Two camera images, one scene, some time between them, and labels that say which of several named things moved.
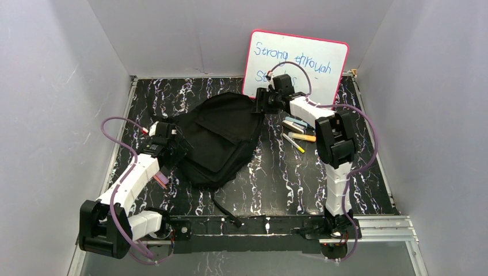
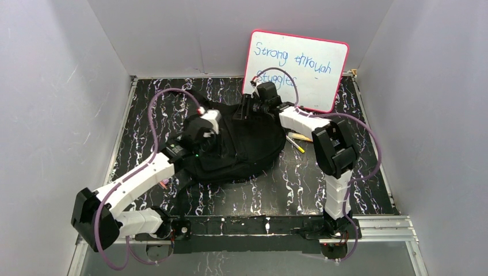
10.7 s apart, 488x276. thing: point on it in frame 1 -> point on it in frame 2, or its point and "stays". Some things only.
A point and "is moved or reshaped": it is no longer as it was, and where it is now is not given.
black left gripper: (177, 144) -> (208, 141)
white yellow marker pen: (295, 144) stays
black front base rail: (237, 233) stays
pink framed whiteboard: (317, 66) stays
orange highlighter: (308, 138) stays
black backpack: (224, 131) is moved or reshaped
